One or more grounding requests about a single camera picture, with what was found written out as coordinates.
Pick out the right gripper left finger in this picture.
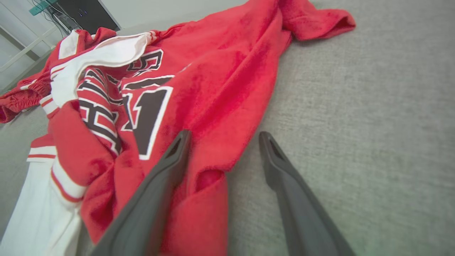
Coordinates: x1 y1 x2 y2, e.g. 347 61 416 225
91 130 193 256

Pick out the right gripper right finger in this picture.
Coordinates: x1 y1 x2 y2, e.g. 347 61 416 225
259 132 356 256

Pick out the red white basketball jersey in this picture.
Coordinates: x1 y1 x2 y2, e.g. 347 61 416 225
0 0 357 256

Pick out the red shorts white stripe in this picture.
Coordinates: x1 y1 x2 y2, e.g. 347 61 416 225
0 28 118 123

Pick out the black computer case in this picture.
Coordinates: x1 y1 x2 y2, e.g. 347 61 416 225
57 0 121 35

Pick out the teal bar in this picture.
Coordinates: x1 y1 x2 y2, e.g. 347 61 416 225
29 0 58 16

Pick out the white metal frame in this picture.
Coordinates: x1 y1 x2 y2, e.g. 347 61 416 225
0 24 64 73

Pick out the black cable bundle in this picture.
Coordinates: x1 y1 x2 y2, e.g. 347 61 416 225
32 0 83 37

